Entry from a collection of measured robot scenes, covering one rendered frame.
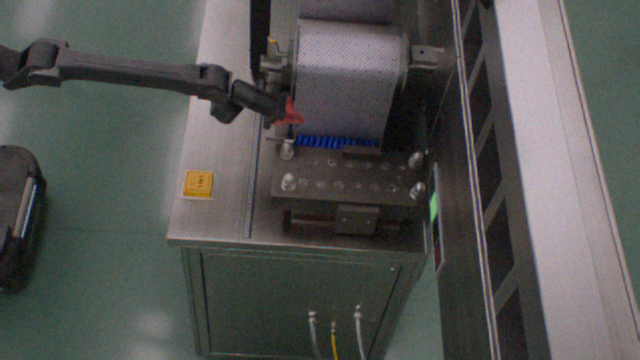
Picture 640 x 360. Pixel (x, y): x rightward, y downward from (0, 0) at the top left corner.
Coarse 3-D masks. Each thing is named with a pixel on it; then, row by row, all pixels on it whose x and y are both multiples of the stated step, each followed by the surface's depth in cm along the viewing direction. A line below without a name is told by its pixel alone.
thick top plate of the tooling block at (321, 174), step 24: (288, 168) 180; (312, 168) 180; (336, 168) 181; (360, 168) 181; (384, 168) 183; (408, 168) 183; (288, 192) 176; (312, 192) 176; (336, 192) 177; (360, 192) 177; (384, 192) 178; (408, 192) 179; (384, 216) 180; (408, 216) 180
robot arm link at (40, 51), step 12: (0, 48) 162; (36, 48) 162; (48, 48) 163; (0, 60) 161; (12, 60) 163; (24, 60) 168; (36, 60) 160; (48, 60) 162; (0, 72) 163; (12, 72) 163; (24, 72) 162; (12, 84) 165; (24, 84) 165
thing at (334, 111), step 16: (304, 96) 174; (320, 96) 174; (336, 96) 174; (352, 96) 173; (368, 96) 173; (384, 96) 173; (304, 112) 179; (320, 112) 179; (336, 112) 178; (352, 112) 178; (368, 112) 178; (384, 112) 178; (304, 128) 184; (320, 128) 184; (336, 128) 184; (352, 128) 183; (368, 128) 183; (384, 128) 183
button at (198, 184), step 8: (192, 176) 189; (200, 176) 189; (208, 176) 189; (184, 184) 187; (192, 184) 187; (200, 184) 187; (208, 184) 188; (184, 192) 186; (192, 192) 186; (200, 192) 186; (208, 192) 186
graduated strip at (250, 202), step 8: (264, 80) 213; (264, 88) 211; (256, 112) 206; (256, 120) 204; (256, 128) 202; (256, 136) 201; (256, 144) 199; (256, 152) 198; (256, 160) 196; (256, 168) 195; (256, 176) 193; (248, 184) 191; (248, 192) 190; (248, 200) 189; (248, 208) 187; (248, 216) 186; (248, 224) 184; (248, 232) 183
